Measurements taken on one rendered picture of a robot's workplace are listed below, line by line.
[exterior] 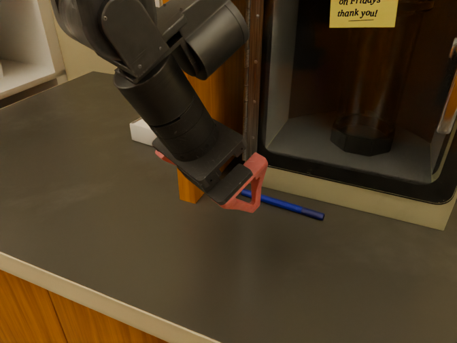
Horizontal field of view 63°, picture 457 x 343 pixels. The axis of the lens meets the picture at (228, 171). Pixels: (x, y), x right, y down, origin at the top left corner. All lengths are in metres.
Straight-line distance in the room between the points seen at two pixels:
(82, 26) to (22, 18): 1.23
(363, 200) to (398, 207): 0.05
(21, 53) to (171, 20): 1.27
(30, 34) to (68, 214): 0.96
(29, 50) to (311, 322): 1.33
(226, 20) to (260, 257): 0.31
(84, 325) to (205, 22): 0.50
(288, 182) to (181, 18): 0.38
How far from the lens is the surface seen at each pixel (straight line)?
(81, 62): 1.39
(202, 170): 0.37
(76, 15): 0.30
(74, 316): 0.68
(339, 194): 0.63
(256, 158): 0.39
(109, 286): 0.51
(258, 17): 0.54
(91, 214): 0.63
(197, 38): 0.35
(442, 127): 0.50
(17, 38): 1.57
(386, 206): 0.63
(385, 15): 0.51
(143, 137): 0.80
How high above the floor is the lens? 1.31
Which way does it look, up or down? 32 degrees down
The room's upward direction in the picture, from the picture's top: straight up
